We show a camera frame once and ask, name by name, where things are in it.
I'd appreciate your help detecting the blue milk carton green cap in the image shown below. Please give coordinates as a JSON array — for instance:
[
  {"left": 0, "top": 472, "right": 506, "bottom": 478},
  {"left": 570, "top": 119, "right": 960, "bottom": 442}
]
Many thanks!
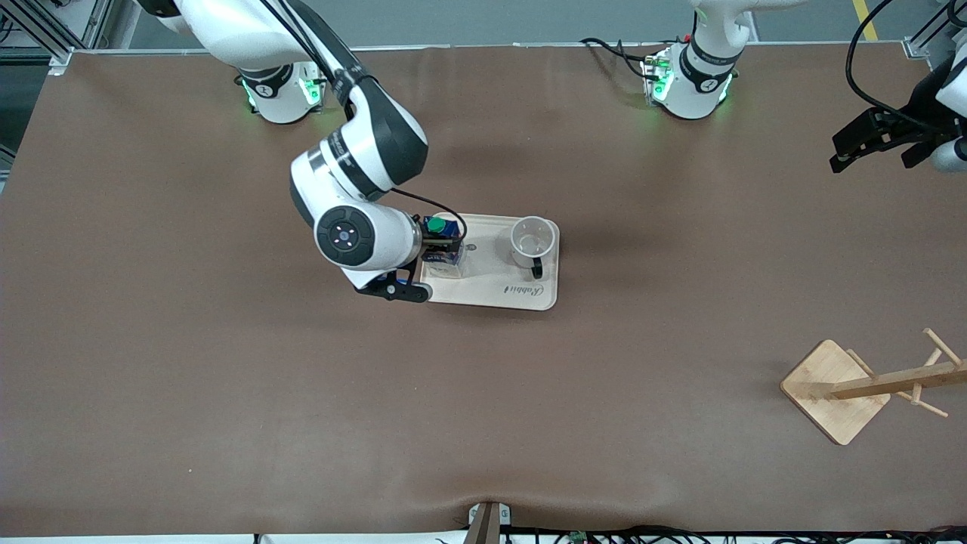
[{"left": 420, "top": 215, "right": 467, "bottom": 280}]

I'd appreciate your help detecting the white smiley mug black handle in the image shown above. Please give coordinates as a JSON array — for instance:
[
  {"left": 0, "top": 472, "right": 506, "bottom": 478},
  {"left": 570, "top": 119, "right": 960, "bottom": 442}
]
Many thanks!
[{"left": 510, "top": 215, "right": 558, "bottom": 280}]

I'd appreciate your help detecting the cream rabbit print tray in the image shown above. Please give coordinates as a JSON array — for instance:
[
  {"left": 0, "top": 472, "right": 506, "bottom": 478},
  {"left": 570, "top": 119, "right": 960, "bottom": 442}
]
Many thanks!
[{"left": 414, "top": 212, "right": 561, "bottom": 311}]

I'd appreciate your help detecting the wooden mug rack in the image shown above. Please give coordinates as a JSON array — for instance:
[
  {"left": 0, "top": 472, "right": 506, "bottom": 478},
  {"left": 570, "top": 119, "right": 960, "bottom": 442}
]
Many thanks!
[{"left": 780, "top": 327, "right": 967, "bottom": 447}]

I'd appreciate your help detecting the aluminium frame profile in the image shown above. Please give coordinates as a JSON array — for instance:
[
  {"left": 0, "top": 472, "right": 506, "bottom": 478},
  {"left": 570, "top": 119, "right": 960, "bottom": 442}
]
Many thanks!
[
  {"left": 903, "top": 0, "right": 967, "bottom": 60},
  {"left": 0, "top": 0, "right": 114, "bottom": 76}
]

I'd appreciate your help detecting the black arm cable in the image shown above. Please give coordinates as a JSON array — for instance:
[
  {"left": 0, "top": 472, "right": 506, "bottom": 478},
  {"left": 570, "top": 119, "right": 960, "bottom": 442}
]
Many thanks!
[{"left": 845, "top": 0, "right": 967, "bottom": 137}]

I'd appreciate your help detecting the black base cable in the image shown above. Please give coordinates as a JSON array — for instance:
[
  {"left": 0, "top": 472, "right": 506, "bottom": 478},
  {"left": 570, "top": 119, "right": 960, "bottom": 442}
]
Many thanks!
[{"left": 580, "top": 36, "right": 658, "bottom": 80}]

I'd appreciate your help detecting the wooden camera post with bracket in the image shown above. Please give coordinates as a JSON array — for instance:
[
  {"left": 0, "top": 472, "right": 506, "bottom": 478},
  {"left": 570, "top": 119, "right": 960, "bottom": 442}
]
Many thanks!
[{"left": 467, "top": 501, "right": 512, "bottom": 544}]

